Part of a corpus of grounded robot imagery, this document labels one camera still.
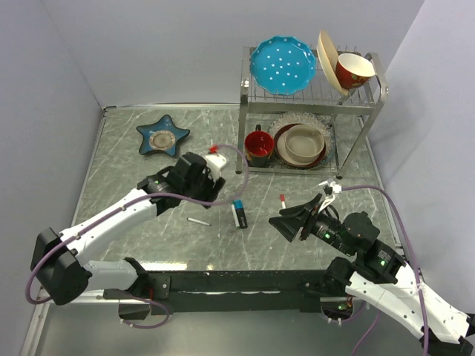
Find beige bowl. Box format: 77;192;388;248
284;125;325;165

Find red rimmed plate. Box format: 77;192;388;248
275;124;326;168

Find black blue highlighter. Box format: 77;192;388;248
236;208;248;229

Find red and black mug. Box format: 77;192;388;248
244;125;275;168

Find cream plate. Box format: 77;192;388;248
317;30;350;96

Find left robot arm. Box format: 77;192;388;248
30;153;227;306

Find blue star shaped dish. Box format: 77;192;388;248
136;114;190;157

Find metal dish rack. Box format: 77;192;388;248
237;47;389;179

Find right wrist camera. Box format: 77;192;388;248
318;179;342;214

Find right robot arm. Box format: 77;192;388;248
269;194;474;355

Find blue polka dot plate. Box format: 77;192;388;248
249;36;317;96

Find red bowl white inside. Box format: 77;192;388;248
335;53;376;90

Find black base bar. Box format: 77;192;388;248
103;268;357;322

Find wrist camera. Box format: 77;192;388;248
318;179;342;214
203;145;228;179

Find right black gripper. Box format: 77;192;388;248
266;192;354;254

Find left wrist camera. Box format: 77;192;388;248
203;145;228;179

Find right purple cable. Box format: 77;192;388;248
339;184;431;356

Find white pen green tip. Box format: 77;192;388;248
231;207;240;228

